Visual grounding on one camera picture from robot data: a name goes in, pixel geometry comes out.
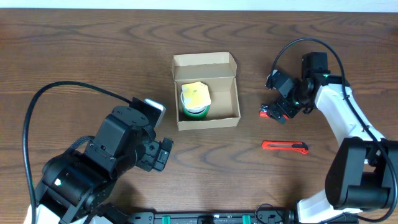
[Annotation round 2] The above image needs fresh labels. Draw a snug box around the red black stapler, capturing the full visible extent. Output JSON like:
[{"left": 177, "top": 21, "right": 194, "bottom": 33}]
[{"left": 259, "top": 105, "right": 275, "bottom": 119}]

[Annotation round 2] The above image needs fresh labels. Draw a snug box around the green tape roll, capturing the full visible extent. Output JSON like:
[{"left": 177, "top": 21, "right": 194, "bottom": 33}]
[{"left": 182, "top": 106, "right": 210, "bottom": 120}]

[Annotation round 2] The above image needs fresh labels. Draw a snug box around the red utility knife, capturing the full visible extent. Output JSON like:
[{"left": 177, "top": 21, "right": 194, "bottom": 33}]
[{"left": 261, "top": 141, "right": 309, "bottom": 154}]

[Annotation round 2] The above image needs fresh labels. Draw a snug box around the white tape roll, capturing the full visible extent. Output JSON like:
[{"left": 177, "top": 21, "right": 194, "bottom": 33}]
[{"left": 180, "top": 93, "right": 209, "bottom": 114}]

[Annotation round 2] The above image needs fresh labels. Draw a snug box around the yellow sticky note pad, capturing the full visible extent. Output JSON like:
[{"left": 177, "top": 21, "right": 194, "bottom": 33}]
[{"left": 182, "top": 82, "right": 211, "bottom": 110}]

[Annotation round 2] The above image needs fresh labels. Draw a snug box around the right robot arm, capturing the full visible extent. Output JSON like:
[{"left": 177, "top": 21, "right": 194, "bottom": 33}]
[{"left": 261, "top": 52, "right": 397, "bottom": 223}]

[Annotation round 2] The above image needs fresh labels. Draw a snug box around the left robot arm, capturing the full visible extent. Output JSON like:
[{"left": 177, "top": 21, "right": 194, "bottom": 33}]
[{"left": 25, "top": 98, "right": 174, "bottom": 223}]

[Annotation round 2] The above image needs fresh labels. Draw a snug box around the open cardboard box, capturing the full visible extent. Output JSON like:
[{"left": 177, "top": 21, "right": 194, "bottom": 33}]
[{"left": 172, "top": 52, "right": 241, "bottom": 131}]

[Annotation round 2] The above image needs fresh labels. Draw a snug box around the left black cable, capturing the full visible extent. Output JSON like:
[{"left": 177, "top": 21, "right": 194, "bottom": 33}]
[{"left": 22, "top": 80, "right": 133, "bottom": 224}]

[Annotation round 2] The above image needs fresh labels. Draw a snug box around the black cable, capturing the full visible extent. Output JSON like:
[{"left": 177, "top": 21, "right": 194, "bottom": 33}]
[
  {"left": 253, "top": 37, "right": 398, "bottom": 223},
  {"left": 22, "top": 80, "right": 133, "bottom": 224}
]

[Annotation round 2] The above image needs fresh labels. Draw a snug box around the black mounting rail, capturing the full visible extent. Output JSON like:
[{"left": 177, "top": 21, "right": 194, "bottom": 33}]
[{"left": 127, "top": 210, "right": 296, "bottom": 224}]

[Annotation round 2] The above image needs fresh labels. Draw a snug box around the right black cable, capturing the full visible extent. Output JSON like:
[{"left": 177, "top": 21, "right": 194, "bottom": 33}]
[{"left": 253, "top": 37, "right": 398, "bottom": 223}]

